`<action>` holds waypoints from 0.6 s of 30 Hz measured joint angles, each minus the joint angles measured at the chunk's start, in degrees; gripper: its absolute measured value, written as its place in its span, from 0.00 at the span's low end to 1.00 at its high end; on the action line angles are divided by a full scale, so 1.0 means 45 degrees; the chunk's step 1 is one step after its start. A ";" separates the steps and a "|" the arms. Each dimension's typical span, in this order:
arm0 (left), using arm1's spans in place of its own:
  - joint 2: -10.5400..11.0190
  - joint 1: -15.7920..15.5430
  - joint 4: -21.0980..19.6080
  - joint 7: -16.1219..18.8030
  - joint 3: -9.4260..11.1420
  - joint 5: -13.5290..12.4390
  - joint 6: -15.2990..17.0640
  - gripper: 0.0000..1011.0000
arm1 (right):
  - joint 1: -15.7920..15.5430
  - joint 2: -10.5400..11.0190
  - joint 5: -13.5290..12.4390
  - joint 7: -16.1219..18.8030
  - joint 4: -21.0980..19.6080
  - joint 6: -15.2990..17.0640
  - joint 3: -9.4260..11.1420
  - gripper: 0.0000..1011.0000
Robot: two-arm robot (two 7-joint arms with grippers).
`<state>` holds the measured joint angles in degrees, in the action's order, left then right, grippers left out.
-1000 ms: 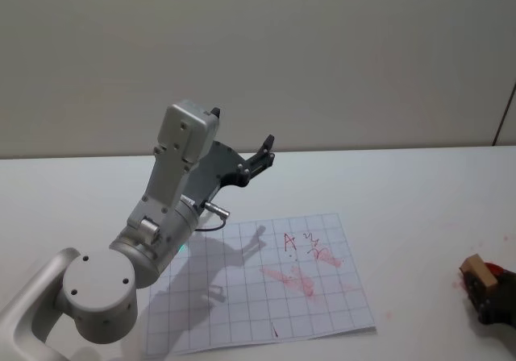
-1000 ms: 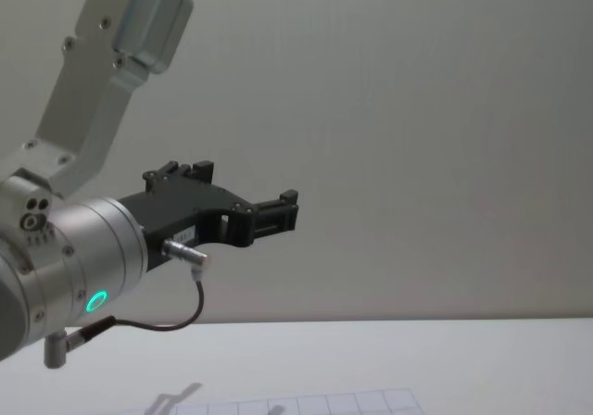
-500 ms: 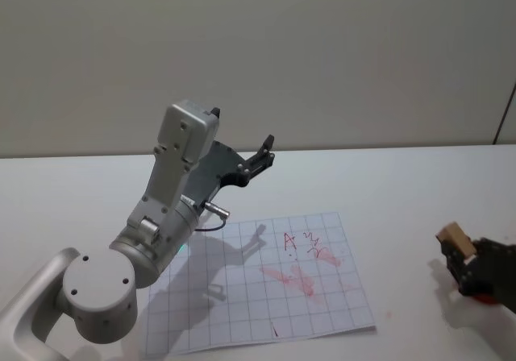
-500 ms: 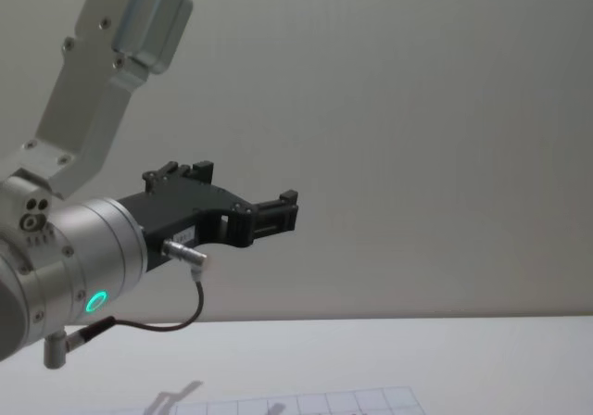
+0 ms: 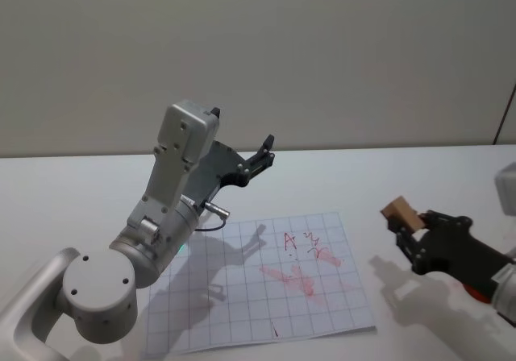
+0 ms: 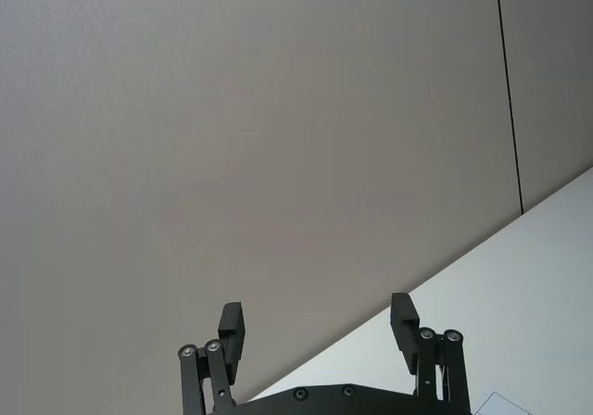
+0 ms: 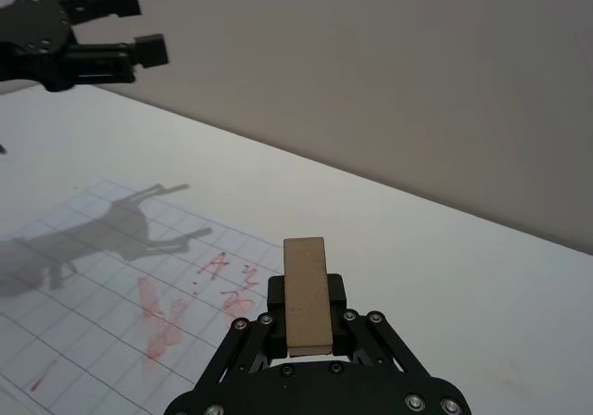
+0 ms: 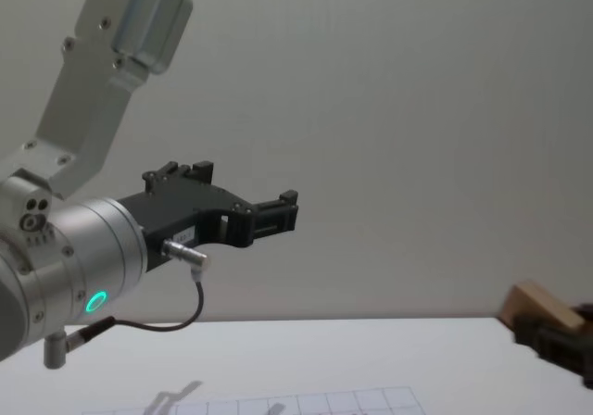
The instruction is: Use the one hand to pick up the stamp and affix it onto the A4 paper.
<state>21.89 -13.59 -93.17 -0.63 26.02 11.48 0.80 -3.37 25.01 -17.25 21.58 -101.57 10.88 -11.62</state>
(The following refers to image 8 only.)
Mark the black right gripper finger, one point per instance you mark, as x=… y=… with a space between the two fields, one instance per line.
x=551 y=345
x=584 y=314

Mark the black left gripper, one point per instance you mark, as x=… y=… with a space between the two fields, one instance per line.
x=185 y=211

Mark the light wooden block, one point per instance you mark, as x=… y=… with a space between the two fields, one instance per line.
x=542 y=306

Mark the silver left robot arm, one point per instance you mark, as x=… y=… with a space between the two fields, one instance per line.
x=92 y=243

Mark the white table cloth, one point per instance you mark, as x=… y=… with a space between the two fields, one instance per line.
x=324 y=355

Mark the white grid sheet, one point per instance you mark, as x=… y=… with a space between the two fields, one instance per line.
x=296 y=403

